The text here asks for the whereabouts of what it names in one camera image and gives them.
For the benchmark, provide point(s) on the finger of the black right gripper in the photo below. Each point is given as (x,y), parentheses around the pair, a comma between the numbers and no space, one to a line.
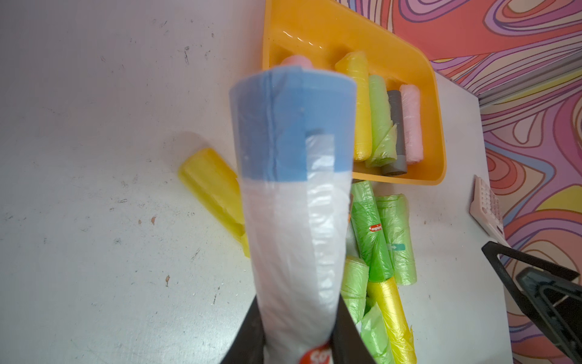
(555,307)
(493,251)

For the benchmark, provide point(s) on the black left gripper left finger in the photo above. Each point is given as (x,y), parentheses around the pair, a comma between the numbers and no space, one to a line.
(248,345)

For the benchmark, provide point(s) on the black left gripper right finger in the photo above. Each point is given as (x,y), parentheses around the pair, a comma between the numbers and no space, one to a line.
(346,343)

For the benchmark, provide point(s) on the yellow trash bag roll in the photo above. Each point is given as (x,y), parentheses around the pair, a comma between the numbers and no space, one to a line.
(400,334)
(355,65)

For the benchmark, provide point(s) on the dark grey trash bag roll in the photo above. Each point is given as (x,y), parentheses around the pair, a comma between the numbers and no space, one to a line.
(399,167)

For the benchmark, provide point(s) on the light green trash bag roll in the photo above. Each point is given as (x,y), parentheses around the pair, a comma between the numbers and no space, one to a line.
(383,130)

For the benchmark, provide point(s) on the white blue-capped roll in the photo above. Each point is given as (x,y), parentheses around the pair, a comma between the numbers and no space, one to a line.
(294,131)

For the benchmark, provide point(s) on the pink labelled trash bag roll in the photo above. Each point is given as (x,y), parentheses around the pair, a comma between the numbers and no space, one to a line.
(297,61)

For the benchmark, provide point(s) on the yellow plastic storage box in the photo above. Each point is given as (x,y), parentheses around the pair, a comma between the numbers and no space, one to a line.
(324,32)

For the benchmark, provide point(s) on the large green trash bag roll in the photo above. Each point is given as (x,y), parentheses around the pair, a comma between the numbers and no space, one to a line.
(374,336)

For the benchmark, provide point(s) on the light green roll upper right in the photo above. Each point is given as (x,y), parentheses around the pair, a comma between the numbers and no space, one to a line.
(394,217)

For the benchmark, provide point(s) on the yellow roll upper left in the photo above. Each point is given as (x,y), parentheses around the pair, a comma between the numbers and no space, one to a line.
(214,183)

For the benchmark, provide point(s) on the pink calculator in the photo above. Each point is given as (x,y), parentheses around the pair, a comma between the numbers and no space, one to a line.
(486,210)

